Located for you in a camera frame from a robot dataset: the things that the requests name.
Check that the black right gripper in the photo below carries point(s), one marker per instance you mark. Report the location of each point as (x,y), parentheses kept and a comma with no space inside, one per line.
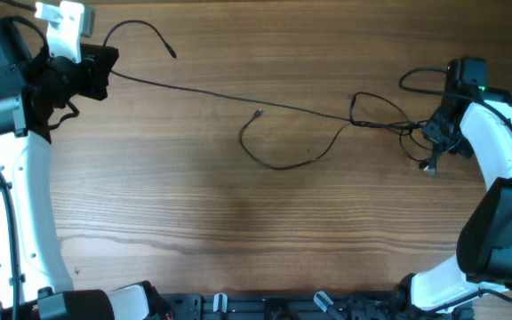
(436,134)

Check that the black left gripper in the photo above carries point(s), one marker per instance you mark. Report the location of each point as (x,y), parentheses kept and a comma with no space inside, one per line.
(99,60)

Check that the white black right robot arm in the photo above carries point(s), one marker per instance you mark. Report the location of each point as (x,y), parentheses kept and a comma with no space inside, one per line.
(472,119)

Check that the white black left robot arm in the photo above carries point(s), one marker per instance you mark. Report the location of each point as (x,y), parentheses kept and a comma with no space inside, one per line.
(34,280)

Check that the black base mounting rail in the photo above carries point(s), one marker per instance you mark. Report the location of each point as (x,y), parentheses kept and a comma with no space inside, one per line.
(355,306)

